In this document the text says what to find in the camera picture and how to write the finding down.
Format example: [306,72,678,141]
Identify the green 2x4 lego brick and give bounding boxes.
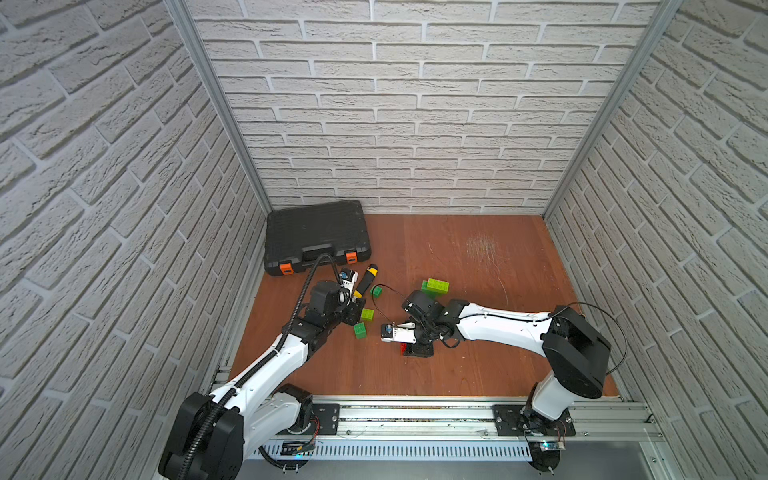
[421,280,439,299]

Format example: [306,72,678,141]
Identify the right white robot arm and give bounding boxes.
[381,291,611,434]

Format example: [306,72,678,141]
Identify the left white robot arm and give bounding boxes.
[158,280,370,479]

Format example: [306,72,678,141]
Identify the black plastic tool case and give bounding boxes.
[264,200,372,277]

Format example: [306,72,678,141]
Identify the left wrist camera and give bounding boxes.
[338,268,358,291]

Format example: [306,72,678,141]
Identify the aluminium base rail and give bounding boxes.
[262,396,663,464]

